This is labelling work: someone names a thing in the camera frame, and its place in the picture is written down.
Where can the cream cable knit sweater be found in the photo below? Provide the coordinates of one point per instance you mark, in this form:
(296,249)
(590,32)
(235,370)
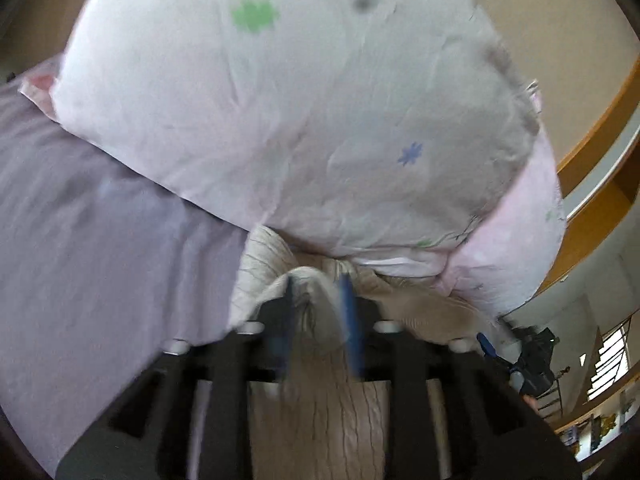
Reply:
(319,422)

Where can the pink floral pillow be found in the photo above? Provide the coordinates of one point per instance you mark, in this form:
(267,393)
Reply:
(503,263)
(346,125)

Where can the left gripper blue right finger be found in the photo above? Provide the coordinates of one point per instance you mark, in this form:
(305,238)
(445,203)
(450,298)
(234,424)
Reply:
(449,415)

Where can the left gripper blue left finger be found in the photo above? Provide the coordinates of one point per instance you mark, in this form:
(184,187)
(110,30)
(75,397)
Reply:
(145,432)

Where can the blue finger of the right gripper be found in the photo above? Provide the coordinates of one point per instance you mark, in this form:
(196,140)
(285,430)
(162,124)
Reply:
(487,347)

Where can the person's right hand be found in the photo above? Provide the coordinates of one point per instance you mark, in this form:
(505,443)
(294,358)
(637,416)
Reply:
(530,401)

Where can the pink floral pillow front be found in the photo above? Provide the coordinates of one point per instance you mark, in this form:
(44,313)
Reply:
(346,125)

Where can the lavender bed sheet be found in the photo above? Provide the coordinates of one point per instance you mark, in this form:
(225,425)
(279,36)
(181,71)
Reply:
(99,267)

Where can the pink floral pillow rear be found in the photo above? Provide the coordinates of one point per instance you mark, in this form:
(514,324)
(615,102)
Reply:
(503,263)

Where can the wooden framed wardrobe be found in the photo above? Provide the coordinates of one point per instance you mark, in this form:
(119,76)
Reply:
(599,180)

